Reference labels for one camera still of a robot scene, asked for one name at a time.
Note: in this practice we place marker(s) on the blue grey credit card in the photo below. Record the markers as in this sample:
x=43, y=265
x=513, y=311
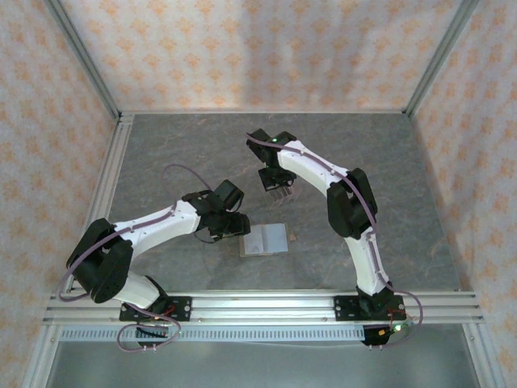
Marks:
x=276, y=238

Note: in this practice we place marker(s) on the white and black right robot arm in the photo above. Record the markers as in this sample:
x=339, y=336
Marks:
x=307, y=169

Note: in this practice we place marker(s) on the black controller box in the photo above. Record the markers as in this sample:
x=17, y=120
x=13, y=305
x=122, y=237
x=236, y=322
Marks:
x=149, y=331
x=373, y=337

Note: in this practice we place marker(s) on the grey metal panel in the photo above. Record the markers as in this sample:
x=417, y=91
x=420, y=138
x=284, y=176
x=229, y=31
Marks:
x=262, y=363

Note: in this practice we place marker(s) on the aluminium frame rail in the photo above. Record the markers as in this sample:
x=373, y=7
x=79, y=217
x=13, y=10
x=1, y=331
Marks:
x=262, y=309

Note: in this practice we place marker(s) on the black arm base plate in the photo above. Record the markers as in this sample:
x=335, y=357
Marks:
x=182, y=309
x=343, y=309

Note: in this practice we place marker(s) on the aluminium side rail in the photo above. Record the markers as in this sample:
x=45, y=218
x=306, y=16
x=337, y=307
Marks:
x=105, y=182

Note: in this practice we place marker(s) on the aluminium corner post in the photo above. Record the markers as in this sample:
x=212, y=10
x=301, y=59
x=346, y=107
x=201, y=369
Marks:
x=440, y=52
x=81, y=52

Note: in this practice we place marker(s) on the aluminium frame leg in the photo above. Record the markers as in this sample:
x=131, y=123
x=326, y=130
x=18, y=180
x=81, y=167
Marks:
x=476, y=355
x=40, y=359

